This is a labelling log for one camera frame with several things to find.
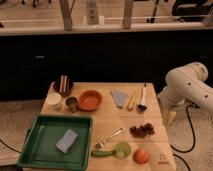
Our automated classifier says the white cup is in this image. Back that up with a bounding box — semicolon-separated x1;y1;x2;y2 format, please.
46;93;62;110

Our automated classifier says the yellow banana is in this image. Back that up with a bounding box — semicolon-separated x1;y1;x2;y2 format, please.
127;92;136;111

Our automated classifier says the orange fruit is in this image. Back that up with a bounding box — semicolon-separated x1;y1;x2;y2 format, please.
133;149;149;164

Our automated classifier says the black spoon white handle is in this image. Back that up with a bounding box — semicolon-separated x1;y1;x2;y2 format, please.
137;85;147;112

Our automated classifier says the dark red grape bunch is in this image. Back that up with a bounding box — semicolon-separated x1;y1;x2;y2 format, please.
130;123;155;138

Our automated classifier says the red bowl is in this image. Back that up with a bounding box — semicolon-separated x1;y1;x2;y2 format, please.
78;90;102;111

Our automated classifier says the green plastic tray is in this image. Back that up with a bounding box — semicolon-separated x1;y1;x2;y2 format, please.
17;115;93;171

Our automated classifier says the green ladle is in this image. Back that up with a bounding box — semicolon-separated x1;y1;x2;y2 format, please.
91;142;131;159

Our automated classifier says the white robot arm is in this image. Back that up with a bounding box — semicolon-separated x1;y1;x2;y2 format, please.
157;62;213;125

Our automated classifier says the grey blue cloth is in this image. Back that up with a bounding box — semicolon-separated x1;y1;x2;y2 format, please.
111;90;128;108

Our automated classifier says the dark round holder with sticks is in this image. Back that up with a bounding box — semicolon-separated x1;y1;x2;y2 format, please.
53;75;73;97

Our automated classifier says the blue sponge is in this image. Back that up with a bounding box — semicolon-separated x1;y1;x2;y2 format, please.
56;129;78;153

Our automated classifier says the small metal cup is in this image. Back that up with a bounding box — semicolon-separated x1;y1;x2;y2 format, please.
65;97;78;113

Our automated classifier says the silver fork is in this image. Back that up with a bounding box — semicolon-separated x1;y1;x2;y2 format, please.
95;128;123;149

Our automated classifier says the black cable on floor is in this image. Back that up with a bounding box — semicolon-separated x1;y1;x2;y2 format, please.
169;103;201;171

